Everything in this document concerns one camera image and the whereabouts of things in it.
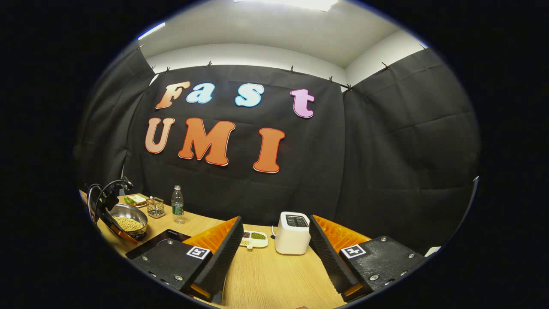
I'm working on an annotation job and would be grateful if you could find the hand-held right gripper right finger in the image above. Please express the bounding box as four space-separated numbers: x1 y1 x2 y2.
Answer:
309 215 429 303

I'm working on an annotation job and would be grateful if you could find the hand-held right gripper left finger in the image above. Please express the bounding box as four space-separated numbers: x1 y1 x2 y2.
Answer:
131 216 244 304

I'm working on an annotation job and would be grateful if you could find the steel pot with soybeans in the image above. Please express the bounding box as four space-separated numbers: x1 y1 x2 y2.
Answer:
105 203 148 240

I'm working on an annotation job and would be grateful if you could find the white divided dish with beans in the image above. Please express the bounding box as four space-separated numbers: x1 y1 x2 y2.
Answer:
240 230 268 251

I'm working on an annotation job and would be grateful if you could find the white toaster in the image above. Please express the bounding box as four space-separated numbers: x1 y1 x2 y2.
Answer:
275 212 311 255

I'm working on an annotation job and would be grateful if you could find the clear plastic water bottle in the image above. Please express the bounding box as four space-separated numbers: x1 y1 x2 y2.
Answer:
172 185 185 224

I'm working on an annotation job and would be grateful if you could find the black backdrop cloth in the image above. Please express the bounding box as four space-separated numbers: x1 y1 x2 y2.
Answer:
73 47 481 254

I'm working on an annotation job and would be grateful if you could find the row of small black clips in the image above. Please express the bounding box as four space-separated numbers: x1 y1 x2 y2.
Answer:
137 43 429 91

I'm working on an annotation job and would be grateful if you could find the wire mesh metal basket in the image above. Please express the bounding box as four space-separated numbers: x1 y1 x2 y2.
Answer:
147 197 166 218

